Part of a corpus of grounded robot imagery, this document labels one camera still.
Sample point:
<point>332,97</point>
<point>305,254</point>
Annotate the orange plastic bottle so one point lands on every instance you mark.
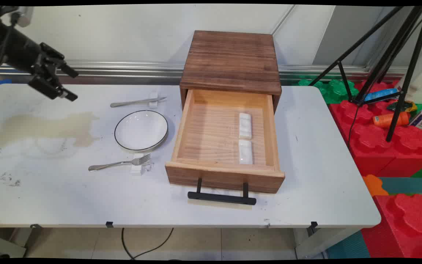
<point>385,120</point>

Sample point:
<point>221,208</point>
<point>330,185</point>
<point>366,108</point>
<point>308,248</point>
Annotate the silver metal fork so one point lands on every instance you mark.
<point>117,164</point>

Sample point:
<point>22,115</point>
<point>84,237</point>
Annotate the light wooden drawer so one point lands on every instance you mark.
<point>220,146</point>

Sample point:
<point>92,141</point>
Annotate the black camera tripod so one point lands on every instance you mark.
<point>403,62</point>

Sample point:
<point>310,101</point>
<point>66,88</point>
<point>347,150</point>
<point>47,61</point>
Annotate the white ceramic cutlery rest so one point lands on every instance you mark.
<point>154,101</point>
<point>245,152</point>
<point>137,167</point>
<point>245,125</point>

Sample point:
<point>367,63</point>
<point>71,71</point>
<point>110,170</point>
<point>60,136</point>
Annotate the grey metal table leg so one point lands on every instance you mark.
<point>321,242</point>

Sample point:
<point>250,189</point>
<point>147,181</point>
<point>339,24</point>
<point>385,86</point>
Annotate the silver metal table knife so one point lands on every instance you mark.
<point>134,102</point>

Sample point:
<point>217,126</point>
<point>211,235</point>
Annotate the white plate with black rim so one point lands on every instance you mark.
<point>141,130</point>

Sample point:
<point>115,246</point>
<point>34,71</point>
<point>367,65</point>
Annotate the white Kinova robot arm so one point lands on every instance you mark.
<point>23,15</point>

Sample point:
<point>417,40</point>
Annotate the yellow and dark snack bag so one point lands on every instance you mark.
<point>408,106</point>

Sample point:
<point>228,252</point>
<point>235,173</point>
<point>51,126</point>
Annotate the white plastic container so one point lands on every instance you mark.
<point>421,77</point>

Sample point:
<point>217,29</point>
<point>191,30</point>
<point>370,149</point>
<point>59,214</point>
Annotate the black table edge clip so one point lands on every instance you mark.
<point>109,224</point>
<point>313,224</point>

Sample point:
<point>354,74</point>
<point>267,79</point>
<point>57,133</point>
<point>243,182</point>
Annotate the large red foam block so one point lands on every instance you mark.
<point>379,146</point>

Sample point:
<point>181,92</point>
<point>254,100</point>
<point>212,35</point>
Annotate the aluminium wall rail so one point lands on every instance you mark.
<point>123,68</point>

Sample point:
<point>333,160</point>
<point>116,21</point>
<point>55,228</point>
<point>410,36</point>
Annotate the teal foam mat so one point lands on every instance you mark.
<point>407,185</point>

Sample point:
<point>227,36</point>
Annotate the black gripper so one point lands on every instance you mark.
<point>11,46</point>

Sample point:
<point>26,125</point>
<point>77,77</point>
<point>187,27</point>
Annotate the green foam block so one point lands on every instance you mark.
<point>332,90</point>

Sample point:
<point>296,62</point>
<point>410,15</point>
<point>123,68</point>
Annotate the orange foam block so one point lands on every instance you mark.
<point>374,185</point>

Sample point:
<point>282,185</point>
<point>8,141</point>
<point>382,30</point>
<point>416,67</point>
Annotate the blue flat packet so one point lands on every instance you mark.
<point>379,94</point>

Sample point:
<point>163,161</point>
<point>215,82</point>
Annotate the dark wooden drawer cabinet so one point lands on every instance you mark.
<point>231,60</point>

